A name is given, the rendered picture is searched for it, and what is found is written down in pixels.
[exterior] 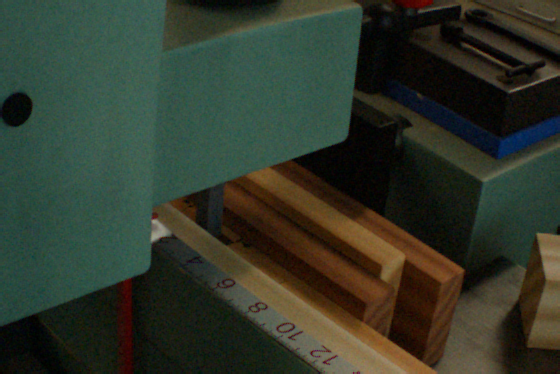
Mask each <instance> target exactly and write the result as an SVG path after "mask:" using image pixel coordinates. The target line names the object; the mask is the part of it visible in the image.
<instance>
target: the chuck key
mask: <svg viewBox="0 0 560 374"><path fill-rule="evenodd" d="M440 30H441V35H443V36H445V37H447V38H449V39H451V40H453V41H455V42H459V41H460V42H463V43H465V44H466V45H468V46H471V47H473V48H474V49H476V50H479V51H480V52H482V53H484V54H487V55H488V56H490V57H492V58H494V59H496V60H498V61H500V62H501V63H504V64H506V65H508V66H510V67H512V68H510V69H507V70H506V71H505V72H504V75H505V77H507V78H512V77H514V76H515V77H517V76H519V75H522V74H527V75H528V76H533V74H534V73H535V70H539V69H541V68H543V67H544V66H546V61H545V60H544V59H540V60H538V61H533V62H530V63H525V62H524V61H522V60H519V59H518V58H516V57H513V56H512V55H510V54H508V53H506V52H504V51H502V50H500V49H498V48H496V47H495V46H492V45H490V44H489V43H486V42H484V41H482V40H481V39H478V38H476V37H475V36H472V35H470V34H468V33H467V32H464V31H463V29H462V27H460V26H458V25H456V24H454V23H451V22H450V21H445V22H443V23H442V25H441V27H440Z"/></svg>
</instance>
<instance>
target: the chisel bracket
mask: <svg viewBox="0 0 560 374"><path fill-rule="evenodd" d="M362 13H363V11H362V7H361V6H360V5H359V4H356V3H354V2H353V1H351V0H280V1H276V2H273V3H269V4H264V5H258V6H219V5H213V4H208V3H205V4H203V3H201V2H197V1H194V0H192V1H191V0H167V1H166V10H165V21H164V35H163V41H162V60H161V62H160V83H159V92H158V105H157V127H156V135H155V149H154V171H153V193H152V208H153V207H156V206H159V205H161V204H164V203H166V202H169V201H172V200H175V199H177V198H180V197H183V196H186V195H189V194H191V193H194V192H197V191H202V190H205V189H208V188H211V187H214V186H217V185H219V184H222V183H225V182H228V181H231V180H234V179H237V178H240V177H243V176H245V175H248V174H251V173H254V172H257V171H260V170H262V169H265V168H268V167H271V166H273V165H276V164H279V163H282V162H285V161H288V160H291V159H294V158H297V157H299V156H302V155H305V154H308V153H311V152H314V151H317V150H320V149H323V148H326V147H328V146H331V145H334V144H337V143H340V142H343V140H344V139H345V138H346V137H347V135H348V129H349V123H350V116H351V109H352V103H353V100H352V96H353V89H354V83H355V76H356V70H357V69H356V63H357V57H358V51H359V37H360V31H361V25H362V20H361V19H362Z"/></svg>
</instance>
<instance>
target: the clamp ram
mask: <svg viewBox="0 0 560 374"><path fill-rule="evenodd" d="M352 100H353V103H352V109H351V116H350V123H349V129H348V135H347V137H346V138H345V139H344V140H343V142H340V143H337V144H334V145H331V146H328V147H326V148H323V149H320V150H317V151H314V152H311V153H308V154H305V155H302V156H299V157H297V158H294V159H291V161H293V162H295V163H296V164H298V165H299V166H301V167H303V168H304V169H306V170H307V171H309V172H311V173H312V174H314V175H316V176H317V177H319V178H320V179H322V180H324V181H325V182H327V183H328V184H330V185H332V186H333V187H335V188H336V189H338V190H340V191H341V192H342V191H343V192H345V193H346V194H348V195H349V196H351V197H352V198H353V199H355V200H356V201H358V202H360V203H361V204H363V205H364V206H366V207H368V208H369V209H371V210H373V211H374V212H376V214H378V215H380V216H381V217H383V218H384V213H385V207H386V201H387V195H388V190H389V184H390V178H391V172H392V164H394V163H397V162H398V161H399V160H400V159H401V158H402V156H403V154H404V152H403V136H402V132H403V131H404V130H405V129H408V128H409V127H412V126H413V125H412V124H411V123H410V121H409V120H408V119H407V118H406V117H404V116H402V115H397V114H396V115H393V116H388V115H386V114H384V113H382V112H381V111H379V110H377V109H376V108H374V107H372V106H370V105H369V104H367V103H365V102H363V101H361V100H359V99H357V98H356V97H354V96H352Z"/></svg>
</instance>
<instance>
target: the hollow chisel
mask: <svg viewBox="0 0 560 374"><path fill-rule="evenodd" d="M224 192H225V183H222V184H219V185H217V186H214V187H211V188H208V189H205V190H202V191H198V200H197V215H196V224H197V225H199V226H200V227H201V228H203V229H204V230H205V231H206V232H207V233H209V234H210V235H211V236H213V237H214V238H215V237H217V236H220V235H221V227H222V215H223V203H224Z"/></svg>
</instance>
